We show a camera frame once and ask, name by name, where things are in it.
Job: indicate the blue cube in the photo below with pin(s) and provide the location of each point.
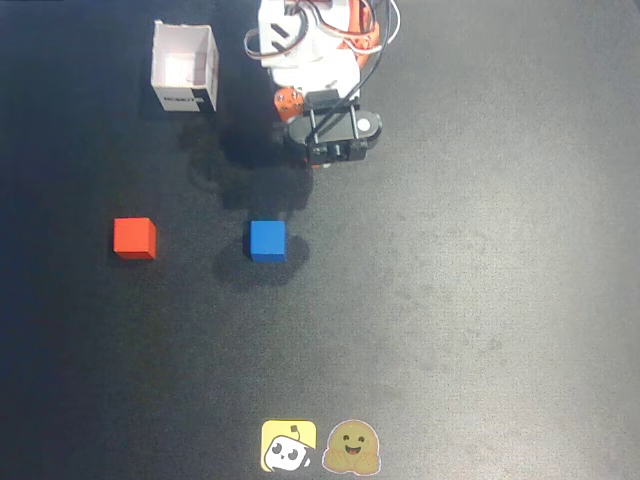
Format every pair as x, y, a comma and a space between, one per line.
268, 241

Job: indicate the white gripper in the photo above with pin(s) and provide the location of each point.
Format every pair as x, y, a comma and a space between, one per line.
288, 103

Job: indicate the white cardboard box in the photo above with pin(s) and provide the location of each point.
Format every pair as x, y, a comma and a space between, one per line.
182, 65

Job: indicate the red cube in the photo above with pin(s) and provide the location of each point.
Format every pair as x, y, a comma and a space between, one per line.
134, 237

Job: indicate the orange robot base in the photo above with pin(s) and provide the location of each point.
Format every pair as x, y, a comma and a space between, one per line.
368, 42

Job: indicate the brown hugging face sticker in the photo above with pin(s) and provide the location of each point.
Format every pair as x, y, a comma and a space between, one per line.
352, 446

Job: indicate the yellow robot face sticker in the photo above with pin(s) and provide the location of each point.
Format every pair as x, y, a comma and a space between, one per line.
287, 445

